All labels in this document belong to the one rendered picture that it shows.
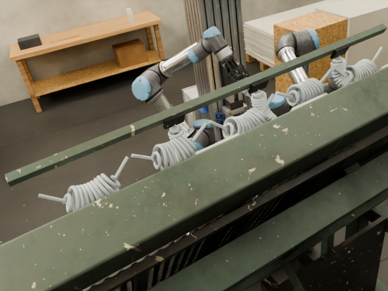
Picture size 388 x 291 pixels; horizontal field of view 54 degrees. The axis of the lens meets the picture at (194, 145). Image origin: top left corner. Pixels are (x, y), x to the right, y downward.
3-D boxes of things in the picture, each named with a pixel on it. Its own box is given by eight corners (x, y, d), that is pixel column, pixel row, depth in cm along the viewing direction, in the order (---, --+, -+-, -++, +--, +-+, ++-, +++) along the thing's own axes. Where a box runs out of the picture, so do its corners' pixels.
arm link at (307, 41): (282, 106, 246) (287, 28, 207) (305, 101, 246) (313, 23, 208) (288, 118, 237) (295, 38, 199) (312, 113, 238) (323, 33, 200)
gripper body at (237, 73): (235, 84, 173) (221, 62, 172) (233, 85, 182) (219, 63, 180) (250, 74, 173) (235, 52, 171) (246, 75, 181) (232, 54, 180)
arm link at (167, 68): (160, 83, 224) (225, 44, 194) (151, 91, 216) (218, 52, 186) (148, 66, 221) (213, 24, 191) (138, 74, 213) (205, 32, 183)
